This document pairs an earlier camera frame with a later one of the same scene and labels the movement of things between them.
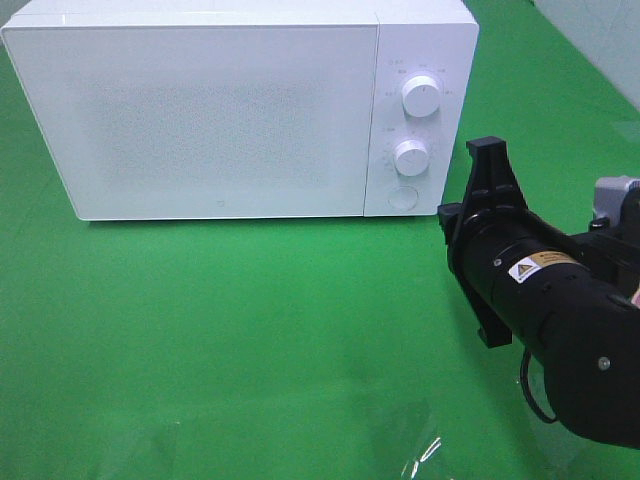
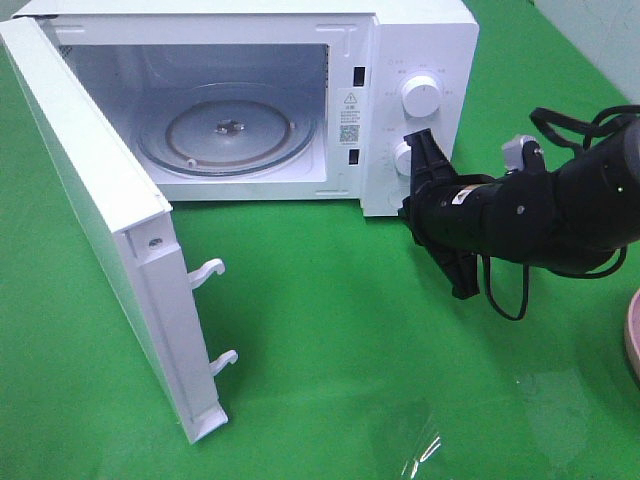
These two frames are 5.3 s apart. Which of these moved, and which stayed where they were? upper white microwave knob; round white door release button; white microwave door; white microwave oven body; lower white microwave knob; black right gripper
Moved: black right gripper; white microwave door
Stayed: lower white microwave knob; round white door release button; white microwave oven body; upper white microwave knob
